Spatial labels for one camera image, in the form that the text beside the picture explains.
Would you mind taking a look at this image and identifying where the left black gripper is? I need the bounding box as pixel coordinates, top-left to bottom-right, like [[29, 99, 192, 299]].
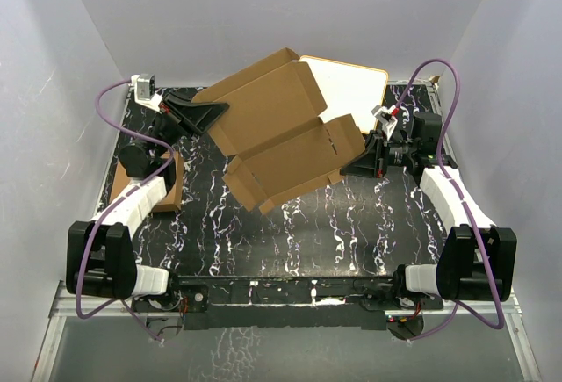
[[144, 91, 230, 157]]

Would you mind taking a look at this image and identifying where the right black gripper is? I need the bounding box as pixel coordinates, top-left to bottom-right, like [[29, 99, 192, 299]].
[[339, 129, 417, 179]]

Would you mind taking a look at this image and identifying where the brown cardboard box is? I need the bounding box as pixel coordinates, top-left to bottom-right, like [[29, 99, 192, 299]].
[[109, 150, 185, 213], [192, 48, 364, 214]]

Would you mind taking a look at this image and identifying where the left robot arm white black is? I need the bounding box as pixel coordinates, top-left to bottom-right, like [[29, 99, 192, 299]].
[[66, 89, 229, 319]]

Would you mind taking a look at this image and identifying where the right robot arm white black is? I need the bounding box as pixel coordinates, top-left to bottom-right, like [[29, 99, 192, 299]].
[[342, 107, 517, 309]]

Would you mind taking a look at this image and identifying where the folded brown cardboard box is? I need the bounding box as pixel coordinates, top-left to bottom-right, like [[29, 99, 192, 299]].
[[109, 150, 185, 213]]

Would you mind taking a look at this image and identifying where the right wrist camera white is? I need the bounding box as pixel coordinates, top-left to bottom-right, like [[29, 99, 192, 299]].
[[371, 105, 399, 139]]

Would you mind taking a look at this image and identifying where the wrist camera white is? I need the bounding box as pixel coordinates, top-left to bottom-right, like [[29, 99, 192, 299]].
[[371, 105, 399, 139], [131, 74, 162, 112]]

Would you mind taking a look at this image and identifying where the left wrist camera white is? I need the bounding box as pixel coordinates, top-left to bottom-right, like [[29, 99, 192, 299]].
[[131, 74, 162, 112]]

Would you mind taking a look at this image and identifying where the white board yellow frame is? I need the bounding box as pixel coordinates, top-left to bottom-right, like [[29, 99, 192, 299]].
[[299, 55, 388, 133]]

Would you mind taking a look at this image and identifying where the black base frame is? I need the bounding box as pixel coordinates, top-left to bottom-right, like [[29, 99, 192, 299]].
[[133, 276, 443, 330]]

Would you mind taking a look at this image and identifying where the aluminium rail frame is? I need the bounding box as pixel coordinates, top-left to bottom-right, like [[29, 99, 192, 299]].
[[32, 287, 541, 381]]

